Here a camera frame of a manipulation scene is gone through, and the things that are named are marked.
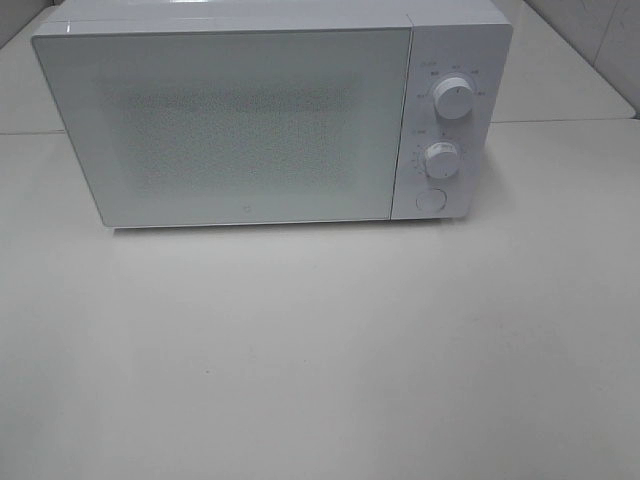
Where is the round white door release button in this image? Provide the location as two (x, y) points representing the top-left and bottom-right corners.
(416, 188), (447, 214)

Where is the white microwave knob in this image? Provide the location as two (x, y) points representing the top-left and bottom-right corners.
(424, 141), (462, 180)
(432, 75), (474, 120)

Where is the white microwave door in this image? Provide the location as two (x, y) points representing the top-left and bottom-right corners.
(33, 29), (411, 228)

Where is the white microwave oven body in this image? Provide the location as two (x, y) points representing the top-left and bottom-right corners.
(31, 1), (513, 222)

